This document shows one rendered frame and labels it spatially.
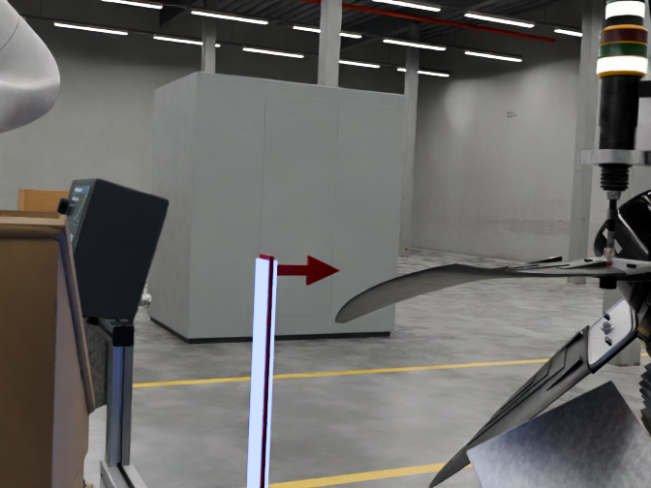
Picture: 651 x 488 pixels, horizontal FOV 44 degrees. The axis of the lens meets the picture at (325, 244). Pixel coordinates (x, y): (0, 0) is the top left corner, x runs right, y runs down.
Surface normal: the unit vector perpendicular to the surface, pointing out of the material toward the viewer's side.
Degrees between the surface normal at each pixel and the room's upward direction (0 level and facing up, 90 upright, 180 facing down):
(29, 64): 66
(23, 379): 90
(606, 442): 56
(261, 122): 90
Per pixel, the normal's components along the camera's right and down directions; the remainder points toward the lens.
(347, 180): 0.44, 0.07
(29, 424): 0.14, 0.06
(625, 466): -0.39, -0.55
